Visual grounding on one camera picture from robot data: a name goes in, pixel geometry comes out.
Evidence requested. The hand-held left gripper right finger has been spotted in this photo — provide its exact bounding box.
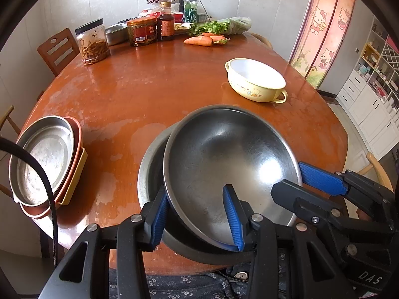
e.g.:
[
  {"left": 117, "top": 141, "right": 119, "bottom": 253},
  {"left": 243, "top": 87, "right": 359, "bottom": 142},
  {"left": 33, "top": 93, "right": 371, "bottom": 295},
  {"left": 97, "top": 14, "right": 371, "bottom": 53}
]
[{"left": 222, "top": 184, "right": 359, "bottom": 299}]

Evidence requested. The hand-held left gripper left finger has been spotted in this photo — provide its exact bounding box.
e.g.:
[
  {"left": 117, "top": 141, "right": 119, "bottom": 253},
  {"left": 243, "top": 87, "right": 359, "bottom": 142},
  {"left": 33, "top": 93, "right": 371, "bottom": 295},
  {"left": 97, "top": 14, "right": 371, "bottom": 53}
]
[{"left": 39, "top": 187, "right": 170, "bottom": 299}]

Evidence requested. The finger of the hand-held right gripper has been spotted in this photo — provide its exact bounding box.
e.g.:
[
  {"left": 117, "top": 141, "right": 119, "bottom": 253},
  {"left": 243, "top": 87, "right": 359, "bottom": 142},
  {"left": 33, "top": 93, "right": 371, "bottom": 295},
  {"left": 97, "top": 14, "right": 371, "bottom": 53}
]
[
  {"left": 271, "top": 179, "right": 390, "bottom": 246},
  {"left": 299, "top": 162, "right": 395, "bottom": 222}
]

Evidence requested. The deep steel bowl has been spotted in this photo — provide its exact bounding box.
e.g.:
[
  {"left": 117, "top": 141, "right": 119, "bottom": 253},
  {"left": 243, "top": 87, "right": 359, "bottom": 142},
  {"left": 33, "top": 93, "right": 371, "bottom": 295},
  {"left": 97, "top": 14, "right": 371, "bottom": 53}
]
[{"left": 137, "top": 128, "right": 297, "bottom": 264}]

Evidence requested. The wide steel bowl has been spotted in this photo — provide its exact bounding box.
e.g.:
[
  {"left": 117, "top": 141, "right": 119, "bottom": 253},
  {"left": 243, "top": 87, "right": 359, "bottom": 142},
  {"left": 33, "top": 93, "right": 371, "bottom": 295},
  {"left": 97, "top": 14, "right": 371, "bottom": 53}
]
[{"left": 163, "top": 106, "right": 303, "bottom": 252}]

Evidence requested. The orange bear-shaped plate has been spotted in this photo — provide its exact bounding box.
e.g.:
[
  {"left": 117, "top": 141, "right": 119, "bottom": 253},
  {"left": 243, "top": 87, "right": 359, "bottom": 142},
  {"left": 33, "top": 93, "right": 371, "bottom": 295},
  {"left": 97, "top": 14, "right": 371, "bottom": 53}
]
[{"left": 19, "top": 116, "right": 83, "bottom": 219}]

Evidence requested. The steel plate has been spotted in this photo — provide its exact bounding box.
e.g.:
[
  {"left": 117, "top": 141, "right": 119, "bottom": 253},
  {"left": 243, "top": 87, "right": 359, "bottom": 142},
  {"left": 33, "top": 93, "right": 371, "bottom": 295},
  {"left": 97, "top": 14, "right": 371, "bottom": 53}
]
[{"left": 9, "top": 115, "right": 77, "bottom": 205}]

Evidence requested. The light wood armchair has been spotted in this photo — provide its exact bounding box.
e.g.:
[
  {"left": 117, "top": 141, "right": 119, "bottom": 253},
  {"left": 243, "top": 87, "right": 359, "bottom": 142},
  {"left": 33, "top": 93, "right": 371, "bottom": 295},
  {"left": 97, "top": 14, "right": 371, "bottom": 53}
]
[
  {"left": 249, "top": 32, "right": 274, "bottom": 51},
  {"left": 0, "top": 104, "right": 24, "bottom": 197},
  {"left": 344, "top": 151, "right": 395, "bottom": 194}
]

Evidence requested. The dark floral clothing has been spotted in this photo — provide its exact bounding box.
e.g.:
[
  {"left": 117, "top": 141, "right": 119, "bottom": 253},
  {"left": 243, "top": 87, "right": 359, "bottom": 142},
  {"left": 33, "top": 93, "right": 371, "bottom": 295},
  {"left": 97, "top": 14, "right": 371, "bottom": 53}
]
[{"left": 107, "top": 249, "right": 290, "bottom": 299}]

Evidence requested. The white cabinet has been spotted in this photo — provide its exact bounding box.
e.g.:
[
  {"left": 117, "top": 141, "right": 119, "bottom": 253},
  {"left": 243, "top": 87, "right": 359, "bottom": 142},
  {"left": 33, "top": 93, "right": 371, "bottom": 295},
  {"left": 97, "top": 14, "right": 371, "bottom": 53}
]
[{"left": 335, "top": 15, "right": 399, "bottom": 161}]

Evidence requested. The cartoon cat door curtain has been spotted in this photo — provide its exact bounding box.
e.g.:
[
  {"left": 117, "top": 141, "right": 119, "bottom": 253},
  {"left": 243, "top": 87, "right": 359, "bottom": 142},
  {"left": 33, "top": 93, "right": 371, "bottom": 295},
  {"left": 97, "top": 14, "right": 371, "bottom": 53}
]
[{"left": 288, "top": 0, "right": 356, "bottom": 89}]

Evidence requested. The bag of green vegetables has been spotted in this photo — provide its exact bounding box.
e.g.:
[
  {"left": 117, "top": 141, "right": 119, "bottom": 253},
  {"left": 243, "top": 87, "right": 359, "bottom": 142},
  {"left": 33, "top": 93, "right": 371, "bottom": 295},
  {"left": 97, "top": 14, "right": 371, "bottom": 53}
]
[{"left": 189, "top": 16, "right": 252, "bottom": 36}]

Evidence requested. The black-lid pickle jar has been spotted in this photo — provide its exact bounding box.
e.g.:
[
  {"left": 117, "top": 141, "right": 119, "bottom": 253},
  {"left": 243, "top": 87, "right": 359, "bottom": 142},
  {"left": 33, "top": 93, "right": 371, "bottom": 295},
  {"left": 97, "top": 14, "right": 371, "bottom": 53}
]
[{"left": 75, "top": 19, "right": 111, "bottom": 66}]

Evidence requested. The red-lid jar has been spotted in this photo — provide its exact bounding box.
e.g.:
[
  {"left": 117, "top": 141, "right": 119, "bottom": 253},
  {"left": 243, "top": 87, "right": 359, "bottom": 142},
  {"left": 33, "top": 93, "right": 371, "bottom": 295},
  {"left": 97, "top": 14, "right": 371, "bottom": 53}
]
[{"left": 126, "top": 17, "right": 157, "bottom": 47}]

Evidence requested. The steel basin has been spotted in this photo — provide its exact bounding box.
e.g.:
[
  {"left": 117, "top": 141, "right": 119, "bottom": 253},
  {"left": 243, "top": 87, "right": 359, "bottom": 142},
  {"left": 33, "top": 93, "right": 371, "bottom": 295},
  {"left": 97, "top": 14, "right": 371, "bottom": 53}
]
[{"left": 105, "top": 23, "right": 129, "bottom": 46}]

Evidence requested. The dark sauce bottle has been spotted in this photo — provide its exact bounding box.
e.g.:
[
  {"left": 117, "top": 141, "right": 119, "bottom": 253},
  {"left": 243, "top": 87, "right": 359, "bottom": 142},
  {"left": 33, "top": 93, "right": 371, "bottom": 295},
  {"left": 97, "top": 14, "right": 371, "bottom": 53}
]
[{"left": 156, "top": 1, "right": 176, "bottom": 42}]

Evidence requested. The brown slatted wooden chair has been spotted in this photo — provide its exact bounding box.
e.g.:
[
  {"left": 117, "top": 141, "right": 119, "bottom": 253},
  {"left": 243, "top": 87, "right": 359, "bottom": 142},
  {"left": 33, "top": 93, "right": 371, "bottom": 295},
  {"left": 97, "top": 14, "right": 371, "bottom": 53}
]
[{"left": 37, "top": 28, "right": 81, "bottom": 77}]

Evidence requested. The clear plastic bottle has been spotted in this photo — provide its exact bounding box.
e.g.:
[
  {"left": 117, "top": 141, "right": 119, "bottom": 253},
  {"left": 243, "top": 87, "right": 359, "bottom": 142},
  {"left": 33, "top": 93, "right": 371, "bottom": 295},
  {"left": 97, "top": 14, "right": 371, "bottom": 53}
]
[{"left": 182, "top": 0, "right": 200, "bottom": 23}]

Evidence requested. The black cable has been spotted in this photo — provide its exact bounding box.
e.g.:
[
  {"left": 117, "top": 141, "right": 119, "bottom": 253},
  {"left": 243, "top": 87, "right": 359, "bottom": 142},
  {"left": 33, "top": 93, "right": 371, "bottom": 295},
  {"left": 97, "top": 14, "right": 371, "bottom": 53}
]
[{"left": 0, "top": 137, "right": 59, "bottom": 268}]

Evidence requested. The yellow enamel bowl with handles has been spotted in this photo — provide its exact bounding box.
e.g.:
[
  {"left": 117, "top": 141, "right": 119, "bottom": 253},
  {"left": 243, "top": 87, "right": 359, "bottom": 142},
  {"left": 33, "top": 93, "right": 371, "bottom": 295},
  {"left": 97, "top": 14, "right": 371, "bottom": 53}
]
[{"left": 224, "top": 58, "right": 287, "bottom": 104}]

